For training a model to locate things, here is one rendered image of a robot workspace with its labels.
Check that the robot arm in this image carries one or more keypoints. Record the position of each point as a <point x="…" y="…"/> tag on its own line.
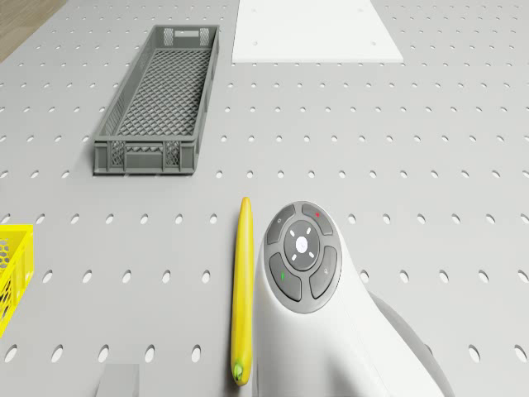
<point x="322" y="331"/>

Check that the dark grey basket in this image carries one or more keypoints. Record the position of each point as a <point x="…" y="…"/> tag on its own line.
<point x="157" y="99"/>

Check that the white board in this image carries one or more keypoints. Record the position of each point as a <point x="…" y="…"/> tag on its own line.
<point x="314" y="33"/>

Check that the banana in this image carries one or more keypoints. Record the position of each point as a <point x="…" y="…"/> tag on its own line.
<point x="243" y="289"/>

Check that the yellow basket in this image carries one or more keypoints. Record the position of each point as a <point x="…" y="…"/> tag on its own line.
<point x="16" y="264"/>

